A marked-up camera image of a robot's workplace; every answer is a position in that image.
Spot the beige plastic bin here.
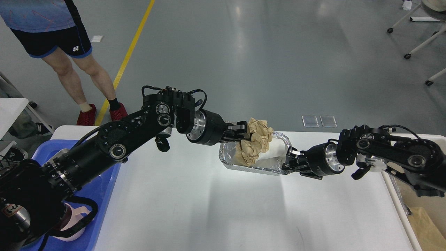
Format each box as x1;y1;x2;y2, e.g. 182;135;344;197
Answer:
381;172;446;251

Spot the aluminium foil tray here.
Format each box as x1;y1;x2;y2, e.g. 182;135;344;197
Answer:
219;131;292;175

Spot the black sneaker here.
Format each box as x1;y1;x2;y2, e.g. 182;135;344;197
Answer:
3;147;28;161

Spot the pink mug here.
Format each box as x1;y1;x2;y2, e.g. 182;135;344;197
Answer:
55;203;91;242

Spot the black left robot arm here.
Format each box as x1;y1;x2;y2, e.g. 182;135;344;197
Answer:
0;86;251;251

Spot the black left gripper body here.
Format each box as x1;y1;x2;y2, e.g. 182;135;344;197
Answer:
186;109;228;146

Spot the white paper scrap on floor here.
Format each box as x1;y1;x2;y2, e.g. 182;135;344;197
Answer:
90;35;104;43

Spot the white rolling chair base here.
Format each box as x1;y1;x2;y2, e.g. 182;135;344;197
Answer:
387;0;446;86

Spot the clear floor plate left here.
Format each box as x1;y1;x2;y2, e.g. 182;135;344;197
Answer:
302;115;319;128

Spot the standing person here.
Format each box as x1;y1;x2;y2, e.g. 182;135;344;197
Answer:
0;0;128;126

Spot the brown paper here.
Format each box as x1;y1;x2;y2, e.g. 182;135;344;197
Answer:
234;118;274;166

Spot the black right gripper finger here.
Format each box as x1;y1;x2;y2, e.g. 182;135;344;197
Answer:
282;162;310;175
286;147;307;163

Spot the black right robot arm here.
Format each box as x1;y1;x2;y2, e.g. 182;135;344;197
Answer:
281;124;446;197

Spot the white side table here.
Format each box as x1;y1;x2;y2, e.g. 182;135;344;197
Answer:
0;98;54;167

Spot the white paper cup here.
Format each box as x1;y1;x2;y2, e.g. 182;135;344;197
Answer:
255;138;288;165

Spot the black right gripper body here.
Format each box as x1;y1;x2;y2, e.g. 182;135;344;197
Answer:
305;142;345;180

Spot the blue plastic tray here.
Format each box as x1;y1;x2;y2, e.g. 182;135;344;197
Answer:
32;139;121;251

